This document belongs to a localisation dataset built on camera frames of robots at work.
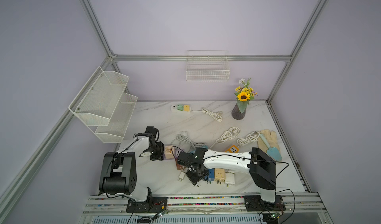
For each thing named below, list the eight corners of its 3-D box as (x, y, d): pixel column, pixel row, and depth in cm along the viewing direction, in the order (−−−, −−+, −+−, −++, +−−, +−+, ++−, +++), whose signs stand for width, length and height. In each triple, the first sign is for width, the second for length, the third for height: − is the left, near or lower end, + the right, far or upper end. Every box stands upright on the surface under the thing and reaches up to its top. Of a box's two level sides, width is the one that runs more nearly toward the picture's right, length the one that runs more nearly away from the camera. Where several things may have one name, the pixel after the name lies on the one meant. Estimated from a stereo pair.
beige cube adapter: (214, 184, 80) (215, 181, 77) (213, 171, 85) (214, 168, 81) (225, 184, 80) (226, 181, 77) (223, 171, 85) (224, 168, 81)
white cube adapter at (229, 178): (225, 187, 80) (226, 185, 78) (224, 174, 85) (225, 172, 82) (235, 187, 80) (236, 185, 78) (233, 174, 85) (234, 172, 82)
